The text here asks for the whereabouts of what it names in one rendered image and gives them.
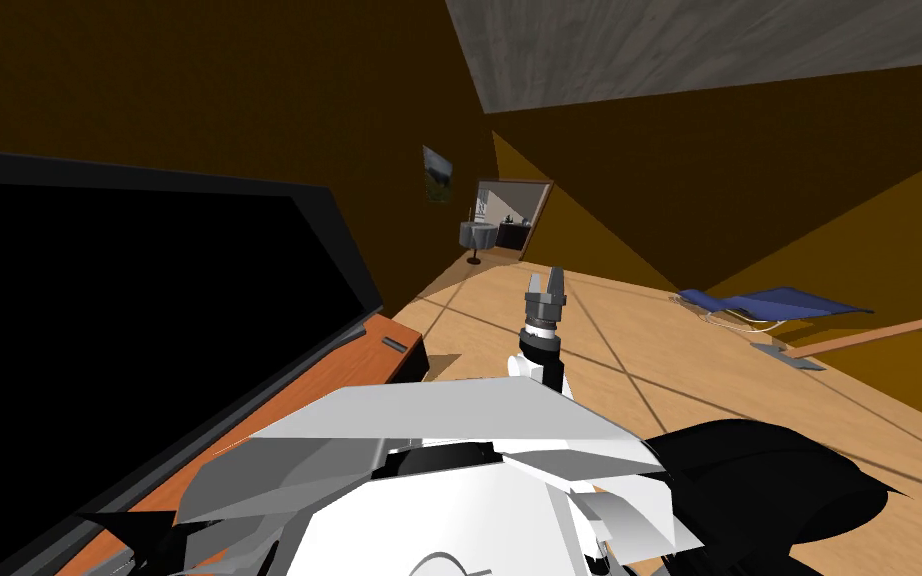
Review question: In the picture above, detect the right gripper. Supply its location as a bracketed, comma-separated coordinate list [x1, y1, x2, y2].
[522, 266, 569, 325]

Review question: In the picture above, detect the brown framed doorway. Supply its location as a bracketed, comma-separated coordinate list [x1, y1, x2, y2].
[472, 178, 555, 254]

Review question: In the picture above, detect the grey round side table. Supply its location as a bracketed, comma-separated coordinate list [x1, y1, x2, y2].
[458, 207, 502, 266]

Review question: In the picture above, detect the blue lounge chair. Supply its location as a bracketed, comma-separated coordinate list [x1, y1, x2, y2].
[672, 285, 876, 334]

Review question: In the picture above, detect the orange wooden television cabinet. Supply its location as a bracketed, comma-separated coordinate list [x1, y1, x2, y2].
[52, 312, 431, 576]

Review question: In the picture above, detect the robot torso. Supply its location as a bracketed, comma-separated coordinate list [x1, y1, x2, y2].
[76, 374, 706, 576]

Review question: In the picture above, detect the wooden pole with grey ends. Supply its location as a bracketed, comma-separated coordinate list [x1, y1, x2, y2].
[748, 296, 922, 372]

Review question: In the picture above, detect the large black television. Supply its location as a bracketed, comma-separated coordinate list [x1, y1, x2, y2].
[0, 147, 386, 576]

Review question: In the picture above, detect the small landscape wall picture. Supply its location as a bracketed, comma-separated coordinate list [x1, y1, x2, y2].
[421, 144, 455, 204]

